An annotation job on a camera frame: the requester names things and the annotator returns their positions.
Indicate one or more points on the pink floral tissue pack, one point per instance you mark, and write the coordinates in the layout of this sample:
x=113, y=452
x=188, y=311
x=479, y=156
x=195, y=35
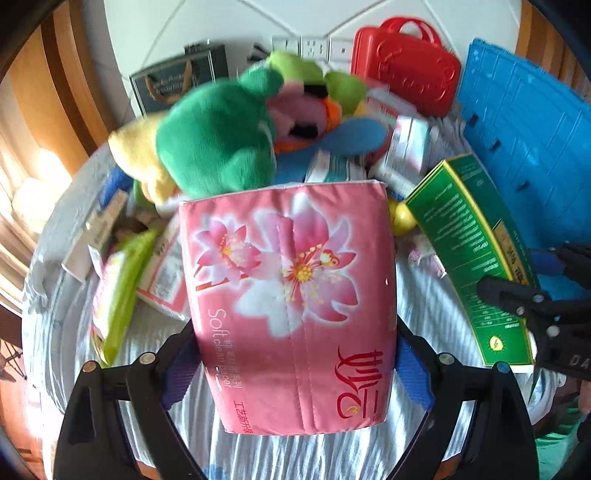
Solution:
x=295, y=304

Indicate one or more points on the long white card packet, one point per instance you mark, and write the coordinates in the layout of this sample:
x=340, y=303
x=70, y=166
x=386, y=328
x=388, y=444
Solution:
x=97, y=235

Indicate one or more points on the red toy suitcase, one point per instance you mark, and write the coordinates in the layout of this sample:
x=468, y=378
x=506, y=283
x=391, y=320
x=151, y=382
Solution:
x=411, y=69

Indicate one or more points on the wooden wall trim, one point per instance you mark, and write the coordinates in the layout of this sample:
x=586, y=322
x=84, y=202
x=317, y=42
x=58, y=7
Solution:
x=60, y=83

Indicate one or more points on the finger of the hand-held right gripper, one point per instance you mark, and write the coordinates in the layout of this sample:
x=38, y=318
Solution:
x=512, y=295
x=547, y=263

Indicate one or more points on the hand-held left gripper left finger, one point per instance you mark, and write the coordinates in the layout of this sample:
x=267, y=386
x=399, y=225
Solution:
x=182, y=374

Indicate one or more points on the cream curtain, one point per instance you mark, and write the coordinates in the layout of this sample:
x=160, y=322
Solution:
x=23, y=203

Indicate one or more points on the light green frog plush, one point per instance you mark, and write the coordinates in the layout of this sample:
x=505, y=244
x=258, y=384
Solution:
x=295, y=69

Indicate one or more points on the black gift box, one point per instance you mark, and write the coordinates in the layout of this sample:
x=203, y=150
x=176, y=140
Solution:
x=175, y=83

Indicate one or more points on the green carton box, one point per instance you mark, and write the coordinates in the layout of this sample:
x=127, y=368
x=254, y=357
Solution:
x=471, y=258

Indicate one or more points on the green yellow dinosaur plush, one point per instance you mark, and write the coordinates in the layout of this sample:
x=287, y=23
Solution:
x=212, y=138

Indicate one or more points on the colourful cartoon box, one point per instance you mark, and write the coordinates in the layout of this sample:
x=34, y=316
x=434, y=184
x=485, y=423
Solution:
x=413, y=141

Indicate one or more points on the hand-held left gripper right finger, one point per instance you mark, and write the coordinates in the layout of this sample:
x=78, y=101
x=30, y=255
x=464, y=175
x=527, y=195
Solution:
x=413, y=378

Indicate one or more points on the blue plastic crate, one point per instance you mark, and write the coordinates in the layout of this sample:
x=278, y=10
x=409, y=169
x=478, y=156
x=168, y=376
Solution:
x=531, y=138

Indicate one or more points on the white pink tissue pack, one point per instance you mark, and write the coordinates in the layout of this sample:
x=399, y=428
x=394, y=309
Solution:
x=164, y=272

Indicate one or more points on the blue plush toy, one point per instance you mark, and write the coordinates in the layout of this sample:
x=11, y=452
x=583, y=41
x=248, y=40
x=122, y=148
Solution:
x=351, y=136

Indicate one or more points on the orange pink plush toy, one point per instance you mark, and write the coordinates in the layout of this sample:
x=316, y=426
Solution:
x=300, y=115

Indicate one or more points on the white wall socket panel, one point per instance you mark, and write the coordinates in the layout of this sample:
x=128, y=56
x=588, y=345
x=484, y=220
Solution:
x=318, y=46

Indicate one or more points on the yellow rubber duck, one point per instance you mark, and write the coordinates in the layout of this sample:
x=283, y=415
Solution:
x=402, y=218

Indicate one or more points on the long white box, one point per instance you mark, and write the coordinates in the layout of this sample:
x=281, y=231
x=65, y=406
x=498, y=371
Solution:
x=397, y=177

